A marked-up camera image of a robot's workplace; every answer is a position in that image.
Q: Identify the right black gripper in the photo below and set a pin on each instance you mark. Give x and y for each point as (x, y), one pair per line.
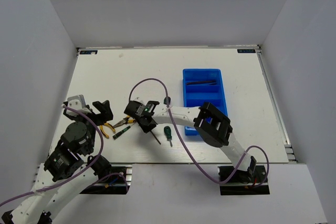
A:
(146, 129)

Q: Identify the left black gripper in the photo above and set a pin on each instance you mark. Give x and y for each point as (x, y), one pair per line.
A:
(106, 113)

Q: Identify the dark hex key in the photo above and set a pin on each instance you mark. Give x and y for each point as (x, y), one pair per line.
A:
(203, 82)
(201, 85)
(155, 137)

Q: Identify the green stubby screwdriver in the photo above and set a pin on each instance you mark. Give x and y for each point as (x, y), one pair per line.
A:
(168, 134)
(167, 100)

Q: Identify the small black green screwdriver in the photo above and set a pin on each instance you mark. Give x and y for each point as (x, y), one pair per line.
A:
(121, 132)

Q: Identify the yellow long nose pliers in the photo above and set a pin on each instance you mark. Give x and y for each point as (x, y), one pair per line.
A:
(126, 120)

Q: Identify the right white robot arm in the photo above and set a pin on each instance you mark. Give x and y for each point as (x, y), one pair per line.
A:
(212, 125)

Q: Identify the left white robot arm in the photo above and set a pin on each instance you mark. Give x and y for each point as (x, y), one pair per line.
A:
(69, 168)

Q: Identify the left blue corner label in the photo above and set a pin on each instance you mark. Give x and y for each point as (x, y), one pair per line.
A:
(88, 52)

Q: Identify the blue corner label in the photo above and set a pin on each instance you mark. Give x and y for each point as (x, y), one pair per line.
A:
(88, 52)
(246, 51)

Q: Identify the blue compartment tray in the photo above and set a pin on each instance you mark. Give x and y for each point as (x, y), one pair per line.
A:
(196, 95)

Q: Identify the right blue corner label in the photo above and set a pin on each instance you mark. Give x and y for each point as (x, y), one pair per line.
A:
(246, 51)

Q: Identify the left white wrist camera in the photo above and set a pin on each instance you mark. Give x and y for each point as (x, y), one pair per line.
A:
(77, 102)

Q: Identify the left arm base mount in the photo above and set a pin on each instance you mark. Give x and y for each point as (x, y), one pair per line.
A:
(112, 185)

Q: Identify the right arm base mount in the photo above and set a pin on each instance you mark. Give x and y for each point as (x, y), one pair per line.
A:
(243, 186)

